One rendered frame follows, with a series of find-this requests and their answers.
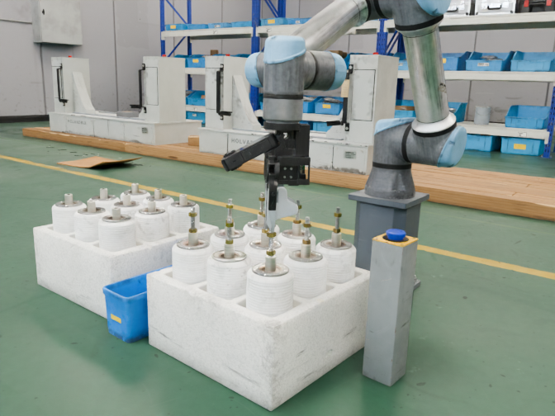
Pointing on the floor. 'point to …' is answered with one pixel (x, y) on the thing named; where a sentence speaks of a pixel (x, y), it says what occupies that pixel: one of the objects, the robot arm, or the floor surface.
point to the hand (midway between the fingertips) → (268, 224)
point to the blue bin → (128, 307)
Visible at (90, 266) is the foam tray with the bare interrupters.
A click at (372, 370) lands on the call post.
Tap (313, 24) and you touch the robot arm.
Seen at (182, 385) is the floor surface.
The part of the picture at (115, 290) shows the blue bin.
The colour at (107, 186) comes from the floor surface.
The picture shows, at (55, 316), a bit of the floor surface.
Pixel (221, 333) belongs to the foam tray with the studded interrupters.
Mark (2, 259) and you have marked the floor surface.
